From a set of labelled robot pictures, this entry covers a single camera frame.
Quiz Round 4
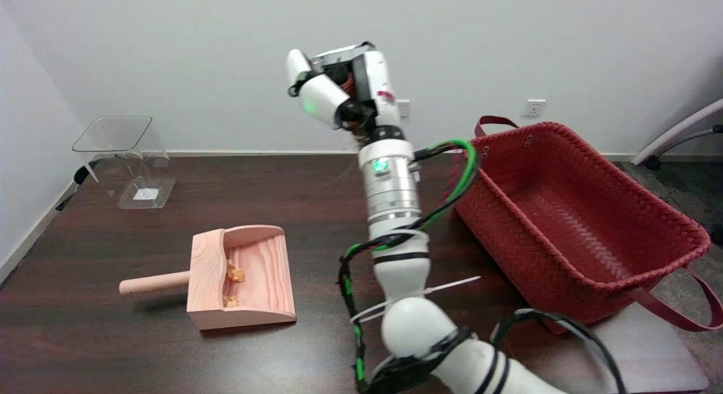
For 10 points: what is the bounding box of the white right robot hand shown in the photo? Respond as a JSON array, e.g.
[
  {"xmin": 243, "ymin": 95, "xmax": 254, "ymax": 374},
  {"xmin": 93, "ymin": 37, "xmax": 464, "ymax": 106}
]
[{"xmin": 285, "ymin": 41, "xmax": 406, "ymax": 144}]

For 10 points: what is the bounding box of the grey office chair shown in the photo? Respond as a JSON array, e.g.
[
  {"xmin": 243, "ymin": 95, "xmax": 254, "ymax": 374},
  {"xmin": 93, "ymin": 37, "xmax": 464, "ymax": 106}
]
[{"xmin": 631, "ymin": 98, "xmax": 723, "ymax": 172}]

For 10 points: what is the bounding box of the wooden dustpan with handle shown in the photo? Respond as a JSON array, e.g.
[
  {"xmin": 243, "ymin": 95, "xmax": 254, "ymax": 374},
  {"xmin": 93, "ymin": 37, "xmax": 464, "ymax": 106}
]
[{"xmin": 119, "ymin": 225, "xmax": 297, "ymax": 331}]

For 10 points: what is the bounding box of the white cable tie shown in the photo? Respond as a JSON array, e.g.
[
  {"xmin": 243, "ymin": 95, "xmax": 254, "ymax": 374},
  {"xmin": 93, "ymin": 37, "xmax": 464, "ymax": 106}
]
[{"xmin": 350, "ymin": 276, "xmax": 482, "ymax": 325}]

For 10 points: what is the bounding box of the clear acrylic container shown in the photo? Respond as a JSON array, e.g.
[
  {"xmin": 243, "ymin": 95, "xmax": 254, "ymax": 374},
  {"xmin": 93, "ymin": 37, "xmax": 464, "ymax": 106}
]
[{"xmin": 72, "ymin": 115, "xmax": 176, "ymax": 210}]

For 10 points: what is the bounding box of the black cable at wall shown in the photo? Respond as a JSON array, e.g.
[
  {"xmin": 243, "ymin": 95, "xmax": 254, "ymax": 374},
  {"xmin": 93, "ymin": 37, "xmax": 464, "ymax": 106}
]
[{"xmin": 55, "ymin": 160, "xmax": 102, "ymax": 212}]

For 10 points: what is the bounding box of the red-brown woven storage basket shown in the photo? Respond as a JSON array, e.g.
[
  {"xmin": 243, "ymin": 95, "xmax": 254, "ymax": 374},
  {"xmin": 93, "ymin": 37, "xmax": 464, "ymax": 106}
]
[{"xmin": 451, "ymin": 116, "xmax": 723, "ymax": 334}]

